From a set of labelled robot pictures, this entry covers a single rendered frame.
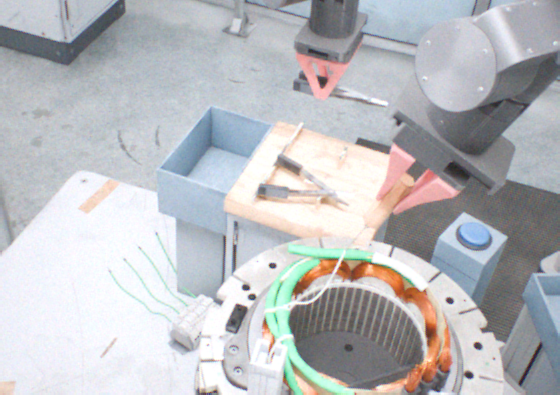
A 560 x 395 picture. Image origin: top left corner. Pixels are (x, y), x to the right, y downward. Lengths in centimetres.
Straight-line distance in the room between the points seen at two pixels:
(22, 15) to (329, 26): 234
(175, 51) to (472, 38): 280
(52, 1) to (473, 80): 263
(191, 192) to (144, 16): 249
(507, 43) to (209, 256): 76
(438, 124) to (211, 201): 51
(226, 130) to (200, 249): 19
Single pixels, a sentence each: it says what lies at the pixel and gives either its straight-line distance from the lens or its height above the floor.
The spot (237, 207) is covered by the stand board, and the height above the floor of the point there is 106.
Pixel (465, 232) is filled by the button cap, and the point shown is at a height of 104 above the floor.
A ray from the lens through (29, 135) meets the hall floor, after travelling 282.
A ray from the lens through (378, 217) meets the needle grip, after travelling 65.
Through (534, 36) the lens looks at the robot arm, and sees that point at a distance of 47.
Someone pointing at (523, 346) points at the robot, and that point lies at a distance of 132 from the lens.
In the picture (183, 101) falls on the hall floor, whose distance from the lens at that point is 293.
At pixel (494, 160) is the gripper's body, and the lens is 59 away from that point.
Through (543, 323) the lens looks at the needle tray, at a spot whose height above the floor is 104.
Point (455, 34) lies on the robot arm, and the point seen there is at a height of 152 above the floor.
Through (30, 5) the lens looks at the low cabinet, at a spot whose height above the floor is 25.
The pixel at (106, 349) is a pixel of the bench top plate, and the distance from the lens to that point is 118.
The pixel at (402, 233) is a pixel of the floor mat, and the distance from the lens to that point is 247.
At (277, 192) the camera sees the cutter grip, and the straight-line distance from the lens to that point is 96.
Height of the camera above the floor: 175
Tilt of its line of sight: 42 degrees down
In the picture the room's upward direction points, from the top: 6 degrees clockwise
